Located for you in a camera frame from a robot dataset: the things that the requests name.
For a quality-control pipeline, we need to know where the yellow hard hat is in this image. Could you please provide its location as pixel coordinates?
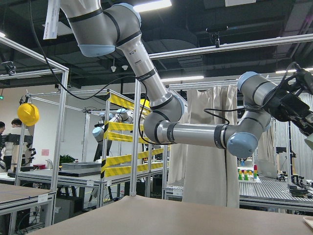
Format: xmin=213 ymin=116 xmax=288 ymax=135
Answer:
xmin=17 ymin=103 xmax=40 ymax=126

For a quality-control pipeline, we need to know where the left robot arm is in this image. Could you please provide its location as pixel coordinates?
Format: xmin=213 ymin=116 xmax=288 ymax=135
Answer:
xmin=60 ymin=0 xmax=313 ymax=158

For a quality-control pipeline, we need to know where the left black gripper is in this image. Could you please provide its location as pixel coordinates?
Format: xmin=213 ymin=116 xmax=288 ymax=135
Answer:
xmin=265 ymin=90 xmax=311 ymax=127

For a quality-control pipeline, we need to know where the beige curtain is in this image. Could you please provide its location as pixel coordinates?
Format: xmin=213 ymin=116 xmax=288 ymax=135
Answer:
xmin=167 ymin=85 xmax=277 ymax=209

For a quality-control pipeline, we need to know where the cream plastic tray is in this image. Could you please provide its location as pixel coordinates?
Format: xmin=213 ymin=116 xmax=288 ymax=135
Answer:
xmin=303 ymin=216 xmax=313 ymax=228

